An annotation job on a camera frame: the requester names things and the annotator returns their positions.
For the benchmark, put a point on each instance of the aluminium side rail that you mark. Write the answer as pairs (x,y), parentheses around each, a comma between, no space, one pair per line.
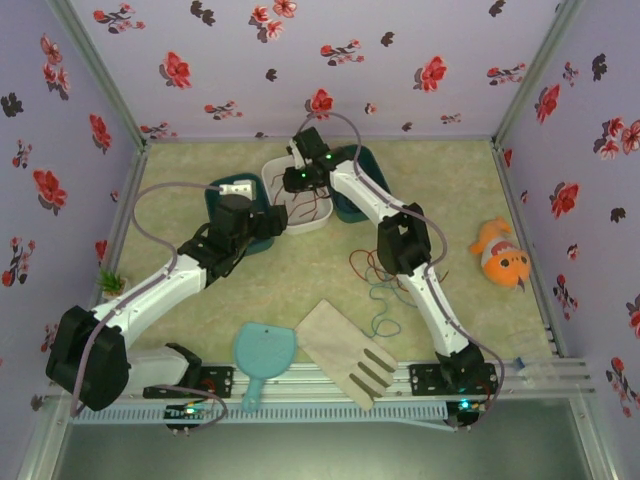
(512,200)
(121,235)

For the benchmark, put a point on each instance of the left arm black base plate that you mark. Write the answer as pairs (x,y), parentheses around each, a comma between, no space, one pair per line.
(222,380)

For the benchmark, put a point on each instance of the white plastic bin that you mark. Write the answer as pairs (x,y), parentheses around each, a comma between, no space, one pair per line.
(307,227)

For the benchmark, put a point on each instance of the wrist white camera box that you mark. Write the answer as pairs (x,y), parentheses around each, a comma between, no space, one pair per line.
(237,190)
(295,159)

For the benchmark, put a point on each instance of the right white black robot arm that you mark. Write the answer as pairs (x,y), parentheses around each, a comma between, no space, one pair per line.
(435,310)

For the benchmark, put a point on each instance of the light blue hand mirror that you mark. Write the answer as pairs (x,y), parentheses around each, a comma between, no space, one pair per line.
(265,350)

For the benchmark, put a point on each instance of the clear plastic bottle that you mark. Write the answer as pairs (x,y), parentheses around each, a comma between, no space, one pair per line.
(537,370)

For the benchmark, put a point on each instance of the small green potted plant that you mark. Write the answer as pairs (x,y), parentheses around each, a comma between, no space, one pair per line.
(111,282)

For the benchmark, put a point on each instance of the orange clownfish plush toy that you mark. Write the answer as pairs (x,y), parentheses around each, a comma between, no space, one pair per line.
(505,260)

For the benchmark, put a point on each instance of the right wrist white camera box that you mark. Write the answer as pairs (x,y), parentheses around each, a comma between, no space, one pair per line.
(295,159)

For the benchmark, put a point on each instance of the aluminium frame bar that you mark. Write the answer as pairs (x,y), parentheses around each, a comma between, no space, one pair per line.
(597,440)
(45,445)

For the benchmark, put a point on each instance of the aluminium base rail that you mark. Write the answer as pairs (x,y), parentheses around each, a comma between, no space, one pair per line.
(285,387)

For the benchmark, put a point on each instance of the aluminium frame post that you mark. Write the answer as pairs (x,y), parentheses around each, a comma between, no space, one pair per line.
(102,75)
(535,75)

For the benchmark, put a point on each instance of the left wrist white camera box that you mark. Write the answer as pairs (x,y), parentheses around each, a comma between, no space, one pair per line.
(237,190)

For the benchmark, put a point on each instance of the teal plastic bin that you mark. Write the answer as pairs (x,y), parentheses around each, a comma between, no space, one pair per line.
(212,202)
(350,212)

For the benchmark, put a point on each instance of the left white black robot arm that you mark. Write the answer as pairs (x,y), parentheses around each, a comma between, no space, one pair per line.
(150,295)

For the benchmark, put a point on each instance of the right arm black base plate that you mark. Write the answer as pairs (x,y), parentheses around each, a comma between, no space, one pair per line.
(425,377)

